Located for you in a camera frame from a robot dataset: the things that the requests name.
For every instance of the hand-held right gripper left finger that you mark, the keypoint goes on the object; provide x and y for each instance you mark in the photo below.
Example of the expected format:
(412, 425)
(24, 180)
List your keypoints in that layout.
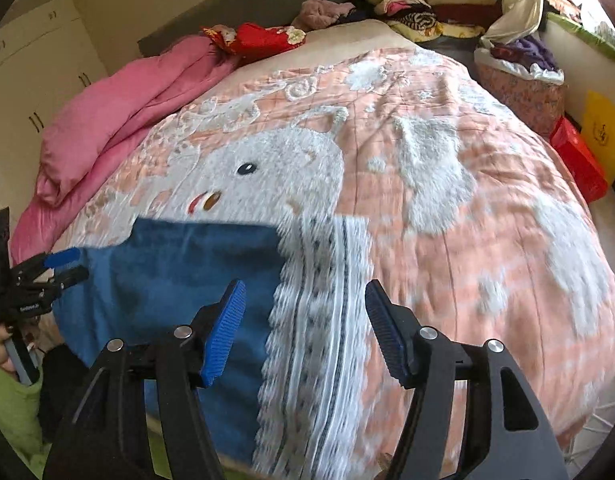
(223, 340)

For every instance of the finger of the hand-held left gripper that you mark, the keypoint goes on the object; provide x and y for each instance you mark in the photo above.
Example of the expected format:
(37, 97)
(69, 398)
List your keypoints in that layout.
(62, 258)
(70, 277)

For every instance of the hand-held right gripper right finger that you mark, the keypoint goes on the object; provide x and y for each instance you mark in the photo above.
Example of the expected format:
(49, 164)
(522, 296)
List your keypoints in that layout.
(387, 337)

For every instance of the blue denim pants lace trim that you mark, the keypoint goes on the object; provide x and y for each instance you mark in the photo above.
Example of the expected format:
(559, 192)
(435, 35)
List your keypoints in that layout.
(152, 270)

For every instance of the person's left forearm green sleeve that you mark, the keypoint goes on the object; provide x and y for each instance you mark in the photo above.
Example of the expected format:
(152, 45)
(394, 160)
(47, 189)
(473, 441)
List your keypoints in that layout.
(7, 405)

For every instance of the pink white fluffy blanket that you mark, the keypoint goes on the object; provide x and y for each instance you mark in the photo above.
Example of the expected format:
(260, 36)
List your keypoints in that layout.
(437, 260)

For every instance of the pink quilt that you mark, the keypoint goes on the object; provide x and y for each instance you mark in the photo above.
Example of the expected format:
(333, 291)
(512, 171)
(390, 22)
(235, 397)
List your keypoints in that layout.
(107, 110)

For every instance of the white wardrobe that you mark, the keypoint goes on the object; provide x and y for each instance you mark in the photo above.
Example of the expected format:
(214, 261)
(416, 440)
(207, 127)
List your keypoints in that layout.
(32, 75)

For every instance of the red box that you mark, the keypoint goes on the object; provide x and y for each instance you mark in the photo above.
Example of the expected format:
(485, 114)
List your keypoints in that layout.
(580, 160)

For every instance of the floral storage box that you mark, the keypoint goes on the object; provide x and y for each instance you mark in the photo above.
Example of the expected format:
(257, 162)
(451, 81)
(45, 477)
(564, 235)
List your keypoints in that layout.
(522, 97)

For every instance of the red patterned cloth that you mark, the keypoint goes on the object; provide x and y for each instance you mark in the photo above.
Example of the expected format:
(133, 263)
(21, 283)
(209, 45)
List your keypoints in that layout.
(257, 37)

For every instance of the yellow bag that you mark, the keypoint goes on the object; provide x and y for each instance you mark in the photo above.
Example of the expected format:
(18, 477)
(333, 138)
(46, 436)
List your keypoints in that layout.
(605, 130)

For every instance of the grey headboard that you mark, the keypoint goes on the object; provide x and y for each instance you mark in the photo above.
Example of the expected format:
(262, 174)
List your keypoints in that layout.
(237, 5)

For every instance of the purple clothes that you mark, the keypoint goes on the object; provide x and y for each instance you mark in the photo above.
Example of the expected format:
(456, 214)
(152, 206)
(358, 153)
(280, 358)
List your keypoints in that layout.
(530, 52)

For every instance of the mauve crumpled cloth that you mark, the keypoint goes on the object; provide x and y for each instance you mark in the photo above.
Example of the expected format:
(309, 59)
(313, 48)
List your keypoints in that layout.
(322, 12)

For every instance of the cream curtain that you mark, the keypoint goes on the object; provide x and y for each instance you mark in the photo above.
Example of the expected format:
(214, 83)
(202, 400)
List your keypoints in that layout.
(517, 5)

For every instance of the green windowsill cloth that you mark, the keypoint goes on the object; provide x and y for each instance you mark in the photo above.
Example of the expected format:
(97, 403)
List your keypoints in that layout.
(595, 40)

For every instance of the orange floral cloth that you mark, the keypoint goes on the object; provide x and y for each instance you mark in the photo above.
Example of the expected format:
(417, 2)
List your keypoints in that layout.
(562, 2)

